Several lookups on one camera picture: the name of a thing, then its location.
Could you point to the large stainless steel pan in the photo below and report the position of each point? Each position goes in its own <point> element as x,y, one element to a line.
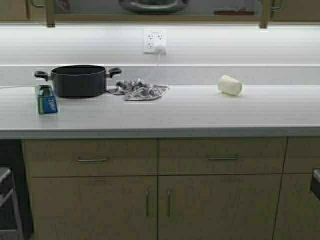
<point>153,6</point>

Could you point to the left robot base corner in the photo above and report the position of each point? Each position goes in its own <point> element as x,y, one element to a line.
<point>6,184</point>

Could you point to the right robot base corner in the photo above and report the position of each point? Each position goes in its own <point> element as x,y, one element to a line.
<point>315,183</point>

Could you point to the right lower cabinet door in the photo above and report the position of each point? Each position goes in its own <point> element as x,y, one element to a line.
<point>217,207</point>

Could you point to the cabinet door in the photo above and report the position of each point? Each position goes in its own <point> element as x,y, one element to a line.
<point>301,12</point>
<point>95,208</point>
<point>217,207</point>
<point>28,12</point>

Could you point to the black cooking pot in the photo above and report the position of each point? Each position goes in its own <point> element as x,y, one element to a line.
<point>79,81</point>

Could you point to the left lower cabinet door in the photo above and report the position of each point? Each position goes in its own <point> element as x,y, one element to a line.
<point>95,208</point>

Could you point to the right upper cabinet door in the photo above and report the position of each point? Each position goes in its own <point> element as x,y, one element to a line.
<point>301,12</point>

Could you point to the left upper cabinet door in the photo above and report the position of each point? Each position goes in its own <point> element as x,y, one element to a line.
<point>28,12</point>

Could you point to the grey patterned dish cloth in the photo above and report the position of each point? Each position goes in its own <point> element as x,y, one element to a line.
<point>137,90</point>

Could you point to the white paper cup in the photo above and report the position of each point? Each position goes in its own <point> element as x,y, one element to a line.
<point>229,85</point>

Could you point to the right wooden drawer front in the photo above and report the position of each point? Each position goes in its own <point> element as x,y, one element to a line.
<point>221,155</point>

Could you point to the wooden drawer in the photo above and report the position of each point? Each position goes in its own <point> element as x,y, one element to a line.
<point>90,157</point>
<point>221,155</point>

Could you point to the blue Ziploc bag box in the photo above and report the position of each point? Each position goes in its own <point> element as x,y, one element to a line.
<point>46,99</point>

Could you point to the left wooden drawer front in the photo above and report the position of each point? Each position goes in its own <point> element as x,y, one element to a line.
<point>90,157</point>

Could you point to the white wall outlet plate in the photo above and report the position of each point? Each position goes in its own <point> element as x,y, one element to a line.
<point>155,41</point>

